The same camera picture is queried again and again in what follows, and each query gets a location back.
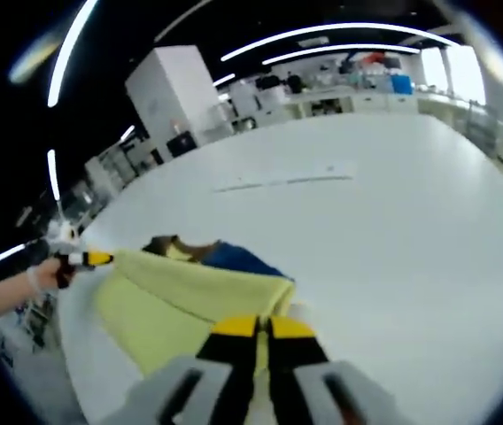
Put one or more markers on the white tall cabinet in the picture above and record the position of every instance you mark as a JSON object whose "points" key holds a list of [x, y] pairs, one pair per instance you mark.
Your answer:
{"points": [[245, 99]]}

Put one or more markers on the blue bin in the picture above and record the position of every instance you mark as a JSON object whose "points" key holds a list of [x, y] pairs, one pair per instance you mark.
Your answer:
{"points": [[401, 84]]}

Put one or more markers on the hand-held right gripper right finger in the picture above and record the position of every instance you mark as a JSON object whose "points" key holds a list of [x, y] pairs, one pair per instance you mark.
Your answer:
{"points": [[313, 389]]}

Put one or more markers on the white counter cabinets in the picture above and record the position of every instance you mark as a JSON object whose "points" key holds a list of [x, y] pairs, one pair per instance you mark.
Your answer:
{"points": [[353, 102]]}

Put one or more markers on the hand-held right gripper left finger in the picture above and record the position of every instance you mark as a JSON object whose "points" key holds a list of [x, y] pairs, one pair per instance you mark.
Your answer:
{"points": [[198, 389]]}

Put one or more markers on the white ceiling light strip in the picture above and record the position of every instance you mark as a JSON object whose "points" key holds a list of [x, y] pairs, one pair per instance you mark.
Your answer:
{"points": [[67, 48], [53, 175], [224, 80], [340, 27], [340, 48]]}

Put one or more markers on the white square pillar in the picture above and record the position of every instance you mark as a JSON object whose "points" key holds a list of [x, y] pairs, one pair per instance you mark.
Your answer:
{"points": [[172, 93]]}

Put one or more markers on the black low cabinet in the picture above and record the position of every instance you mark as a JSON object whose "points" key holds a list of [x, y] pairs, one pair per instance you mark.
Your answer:
{"points": [[181, 144]]}

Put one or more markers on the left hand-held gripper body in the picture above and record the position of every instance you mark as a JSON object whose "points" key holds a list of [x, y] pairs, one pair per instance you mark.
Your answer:
{"points": [[66, 239]]}

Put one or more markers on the person's left hand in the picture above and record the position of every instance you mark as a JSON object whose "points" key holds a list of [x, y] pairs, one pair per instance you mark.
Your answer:
{"points": [[45, 276]]}

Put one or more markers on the yellow blue black garment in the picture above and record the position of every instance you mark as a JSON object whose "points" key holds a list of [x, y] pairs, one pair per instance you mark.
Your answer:
{"points": [[167, 292]]}

